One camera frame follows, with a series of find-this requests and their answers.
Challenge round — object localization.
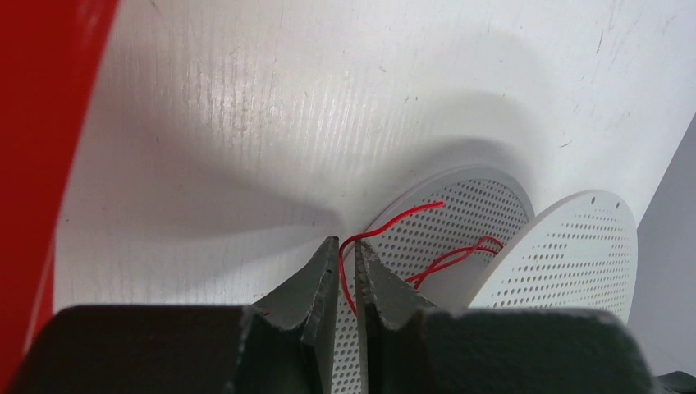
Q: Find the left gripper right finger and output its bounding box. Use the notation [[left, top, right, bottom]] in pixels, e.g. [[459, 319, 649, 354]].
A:
[[355, 240, 434, 393]]

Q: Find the red two-compartment bin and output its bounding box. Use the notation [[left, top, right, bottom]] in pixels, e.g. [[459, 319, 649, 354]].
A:
[[1, 1, 118, 380]]

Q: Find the thin red wire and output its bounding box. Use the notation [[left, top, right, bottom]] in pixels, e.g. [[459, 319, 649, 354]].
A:
[[337, 201, 505, 318]]

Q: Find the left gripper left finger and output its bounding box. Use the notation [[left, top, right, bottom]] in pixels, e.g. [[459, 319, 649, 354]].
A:
[[252, 236, 339, 393]]

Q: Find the white translucent cable spool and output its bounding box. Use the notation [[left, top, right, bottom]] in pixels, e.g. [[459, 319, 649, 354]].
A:
[[334, 168, 655, 393]]

